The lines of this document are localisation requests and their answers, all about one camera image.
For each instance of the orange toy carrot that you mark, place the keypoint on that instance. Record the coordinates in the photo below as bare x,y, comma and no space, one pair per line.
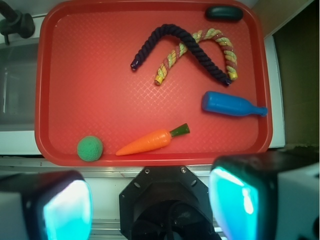
152,141

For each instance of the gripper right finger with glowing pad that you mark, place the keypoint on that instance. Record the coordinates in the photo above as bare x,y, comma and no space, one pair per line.
266,196

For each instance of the red plastic tray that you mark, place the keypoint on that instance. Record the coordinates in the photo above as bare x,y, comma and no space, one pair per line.
85,85

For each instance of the steel sink basin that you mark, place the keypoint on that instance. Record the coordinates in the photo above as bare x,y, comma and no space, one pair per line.
18,67

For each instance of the green textured ball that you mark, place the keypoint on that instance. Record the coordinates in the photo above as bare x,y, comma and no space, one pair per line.
90,148

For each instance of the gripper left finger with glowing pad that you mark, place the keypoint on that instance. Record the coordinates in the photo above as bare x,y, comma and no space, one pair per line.
45,206

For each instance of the dark green oval object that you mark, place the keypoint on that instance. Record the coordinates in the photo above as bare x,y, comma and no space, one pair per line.
224,12

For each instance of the blue toy bottle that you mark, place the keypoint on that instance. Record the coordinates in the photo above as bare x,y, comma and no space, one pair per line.
230,105

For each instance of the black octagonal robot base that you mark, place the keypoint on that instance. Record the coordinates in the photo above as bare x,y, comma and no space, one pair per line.
166,203

